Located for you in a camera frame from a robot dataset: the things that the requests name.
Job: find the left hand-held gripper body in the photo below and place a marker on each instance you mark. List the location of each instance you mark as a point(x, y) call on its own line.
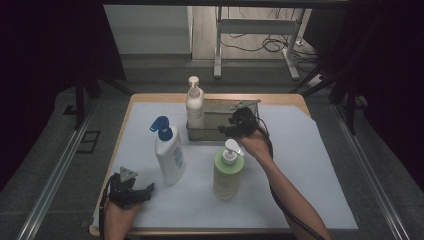
point(123, 193)

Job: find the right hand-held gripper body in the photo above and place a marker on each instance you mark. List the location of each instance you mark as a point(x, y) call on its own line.
point(245, 121)

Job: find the cream ribbed storage basket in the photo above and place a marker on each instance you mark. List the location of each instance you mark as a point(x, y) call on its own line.
point(213, 116)

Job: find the white bottle with blue pump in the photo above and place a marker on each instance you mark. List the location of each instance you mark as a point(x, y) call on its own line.
point(170, 160)

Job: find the person's left hand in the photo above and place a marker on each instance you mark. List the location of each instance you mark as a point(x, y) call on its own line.
point(120, 218)

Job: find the person's right hand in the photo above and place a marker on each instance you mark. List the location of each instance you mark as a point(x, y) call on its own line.
point(256, 146)

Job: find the green bottle with white pump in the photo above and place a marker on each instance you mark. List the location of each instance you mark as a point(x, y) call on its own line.
point(226, 176)

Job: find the white table cover sheet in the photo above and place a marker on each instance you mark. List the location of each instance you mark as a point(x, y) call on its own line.
point(300, 173)

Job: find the white power strip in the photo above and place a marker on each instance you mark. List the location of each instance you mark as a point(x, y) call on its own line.
point(316, 81)

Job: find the black stand legs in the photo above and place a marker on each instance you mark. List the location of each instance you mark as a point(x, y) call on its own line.
point(79, 100)
point(350, 106)

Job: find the white board panel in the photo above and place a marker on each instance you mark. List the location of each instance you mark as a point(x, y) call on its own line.
point(146, 30)

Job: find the dark curtain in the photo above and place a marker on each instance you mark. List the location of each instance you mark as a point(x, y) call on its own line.
point(393, 83)
point(40, 66)

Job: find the aluminium floor rail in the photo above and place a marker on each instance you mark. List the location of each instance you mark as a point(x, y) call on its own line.
point(56, 180)
point(370, 173)

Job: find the white metal stand frame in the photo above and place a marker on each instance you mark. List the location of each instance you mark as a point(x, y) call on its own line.
point(218, 50)

